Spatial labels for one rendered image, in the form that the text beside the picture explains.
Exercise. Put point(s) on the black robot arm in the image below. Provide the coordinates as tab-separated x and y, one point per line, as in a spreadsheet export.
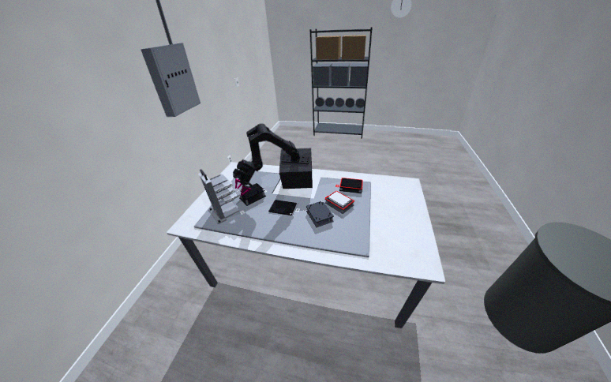
261	133

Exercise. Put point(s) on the white rectangular plate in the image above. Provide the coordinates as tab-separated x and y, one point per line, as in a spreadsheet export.
339	199

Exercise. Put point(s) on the white multi-well plate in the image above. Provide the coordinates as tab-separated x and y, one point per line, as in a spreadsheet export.
225	192
222	186
234	195

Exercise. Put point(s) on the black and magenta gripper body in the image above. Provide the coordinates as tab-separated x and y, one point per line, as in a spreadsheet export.
244	183

